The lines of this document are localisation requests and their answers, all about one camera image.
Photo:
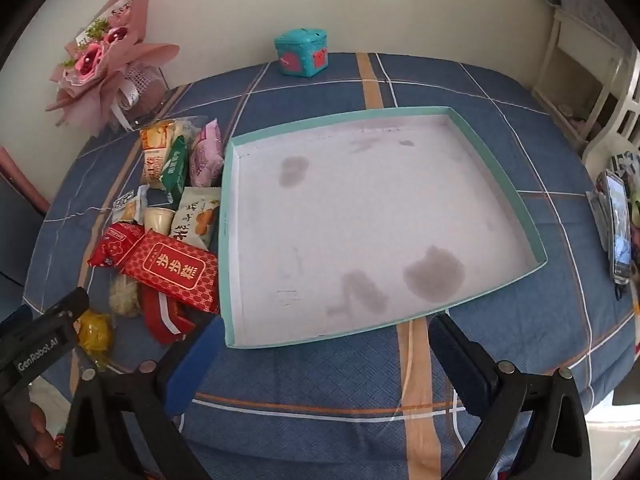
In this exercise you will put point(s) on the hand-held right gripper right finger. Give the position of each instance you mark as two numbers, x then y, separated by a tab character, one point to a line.
457	360

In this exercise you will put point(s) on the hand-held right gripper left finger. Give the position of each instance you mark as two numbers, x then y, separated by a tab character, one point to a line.
200	357

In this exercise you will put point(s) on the red white striped packet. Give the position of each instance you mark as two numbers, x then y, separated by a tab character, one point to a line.
162	312

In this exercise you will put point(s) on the yellow snack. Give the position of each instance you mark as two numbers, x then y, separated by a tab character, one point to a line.
95	332

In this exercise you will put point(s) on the red gold patterned packet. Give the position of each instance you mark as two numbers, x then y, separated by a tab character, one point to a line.
172	270

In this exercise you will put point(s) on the clear pale snack bag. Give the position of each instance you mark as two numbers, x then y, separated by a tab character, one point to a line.
125	297

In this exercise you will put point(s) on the red flower packet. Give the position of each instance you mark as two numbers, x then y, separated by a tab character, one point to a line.
112	245

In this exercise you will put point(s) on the white packet with cookie print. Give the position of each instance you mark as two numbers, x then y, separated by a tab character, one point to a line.
195	217

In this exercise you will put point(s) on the beige jelly cup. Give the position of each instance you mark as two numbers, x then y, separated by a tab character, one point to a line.
157	220

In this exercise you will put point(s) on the teal shallow cardboard tray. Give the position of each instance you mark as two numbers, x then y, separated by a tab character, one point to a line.
375	220

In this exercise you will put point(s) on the white green cracker packet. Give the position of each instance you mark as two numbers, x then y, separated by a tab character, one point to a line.
127	207

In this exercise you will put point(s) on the green snack packet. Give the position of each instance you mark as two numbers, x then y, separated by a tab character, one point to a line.
175	170

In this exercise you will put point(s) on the pink cake packet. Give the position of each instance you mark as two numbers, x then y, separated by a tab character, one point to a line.
206	155

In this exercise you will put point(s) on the orange striped cake packet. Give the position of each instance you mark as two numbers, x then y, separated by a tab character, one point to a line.
154	152

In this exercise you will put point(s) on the round pastry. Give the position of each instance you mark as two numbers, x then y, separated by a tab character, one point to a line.
190	127

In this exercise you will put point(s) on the person's left hand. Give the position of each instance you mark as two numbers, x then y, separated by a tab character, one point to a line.
40	432

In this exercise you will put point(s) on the dark grey cabinet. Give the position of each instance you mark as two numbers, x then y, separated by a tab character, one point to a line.
17	230

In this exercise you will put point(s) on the blue plaid tablecloth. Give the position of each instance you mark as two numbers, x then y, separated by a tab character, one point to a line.
320	385

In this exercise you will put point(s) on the pink upright panel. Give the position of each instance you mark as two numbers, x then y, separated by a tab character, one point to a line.
25	177

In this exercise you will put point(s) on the smartphone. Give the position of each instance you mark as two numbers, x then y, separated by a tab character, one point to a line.
617	225

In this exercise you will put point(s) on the clear glass vase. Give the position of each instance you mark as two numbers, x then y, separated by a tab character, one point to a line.
150	95

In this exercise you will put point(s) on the pink paper rose bouquet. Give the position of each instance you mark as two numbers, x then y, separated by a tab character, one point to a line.
95	60

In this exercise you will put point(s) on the small teal box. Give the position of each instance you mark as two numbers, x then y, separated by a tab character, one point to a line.
300	52

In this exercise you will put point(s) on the white wooden furniture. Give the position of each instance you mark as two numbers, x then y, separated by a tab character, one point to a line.
575	60

